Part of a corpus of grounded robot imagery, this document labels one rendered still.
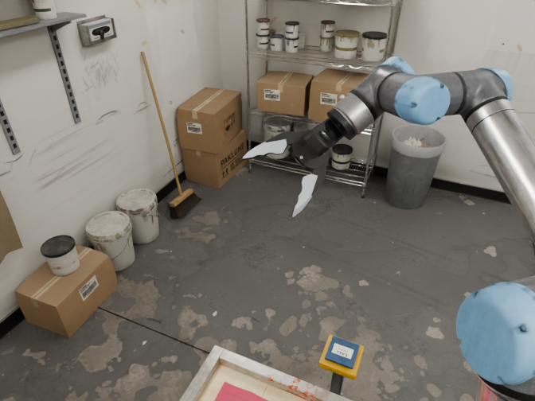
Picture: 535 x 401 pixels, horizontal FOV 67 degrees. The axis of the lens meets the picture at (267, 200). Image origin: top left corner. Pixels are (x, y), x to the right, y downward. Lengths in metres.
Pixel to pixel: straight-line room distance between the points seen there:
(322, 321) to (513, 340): 2.34
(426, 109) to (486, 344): 0.36
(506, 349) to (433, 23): 3.44
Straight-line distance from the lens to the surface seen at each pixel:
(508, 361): 0.60
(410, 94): 0.72
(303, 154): 0.78
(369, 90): 0.81
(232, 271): 3.16
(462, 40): 3.89
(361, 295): 3.06
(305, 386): 1.43
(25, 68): 2.83
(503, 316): 0.59
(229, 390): 1.46
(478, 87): 0.80
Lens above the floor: 2.21
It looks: 35 degrees down
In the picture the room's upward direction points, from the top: straight up
